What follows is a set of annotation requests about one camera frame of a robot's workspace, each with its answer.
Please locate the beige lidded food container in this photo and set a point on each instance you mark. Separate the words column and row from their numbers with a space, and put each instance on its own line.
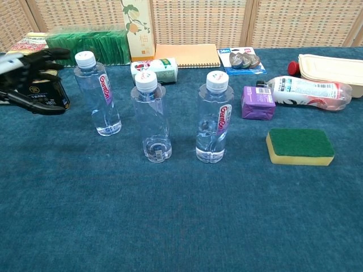
column 329, row 68

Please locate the tall orange pomelo print carton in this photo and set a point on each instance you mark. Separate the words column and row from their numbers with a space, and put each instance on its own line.
column 139, row 34

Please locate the blue correction tape blister pack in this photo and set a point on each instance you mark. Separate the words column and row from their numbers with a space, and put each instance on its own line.
column 241, row 61

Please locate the green yellow scrub sponge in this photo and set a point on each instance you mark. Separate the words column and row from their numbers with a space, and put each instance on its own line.
column 300, row 144

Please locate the small purple carton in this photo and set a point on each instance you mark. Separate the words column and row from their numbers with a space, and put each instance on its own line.
column 256, row 103

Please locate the yellow white sponge multipack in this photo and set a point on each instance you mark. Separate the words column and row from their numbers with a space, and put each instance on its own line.
column 31, row 42

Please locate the clear water bottle white cap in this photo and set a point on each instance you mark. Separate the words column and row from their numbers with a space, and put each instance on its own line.
column 99, row 107
column 153, row 127
column 210, row 119

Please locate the blue table cloth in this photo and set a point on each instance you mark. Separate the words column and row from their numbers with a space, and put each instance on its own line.
column 113, row 212

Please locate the white green drink can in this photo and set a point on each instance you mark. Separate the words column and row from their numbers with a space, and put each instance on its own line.
column 163, row 68

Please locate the red bottle cap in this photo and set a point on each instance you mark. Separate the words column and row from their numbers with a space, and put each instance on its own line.
column 293, row 68

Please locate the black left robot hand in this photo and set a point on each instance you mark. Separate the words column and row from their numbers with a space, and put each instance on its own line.
column 25, row 68

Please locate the pink white plastic drink bottle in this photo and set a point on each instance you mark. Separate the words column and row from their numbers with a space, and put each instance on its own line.
column 306, row 90

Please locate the clear box of green sachets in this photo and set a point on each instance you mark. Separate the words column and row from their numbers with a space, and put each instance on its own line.
column 93, row 48

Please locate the woven wooden folding screen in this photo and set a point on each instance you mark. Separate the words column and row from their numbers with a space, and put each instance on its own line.
column 198, row 22

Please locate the orange spiral notebook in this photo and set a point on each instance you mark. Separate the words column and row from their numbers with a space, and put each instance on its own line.
column 187, row 55

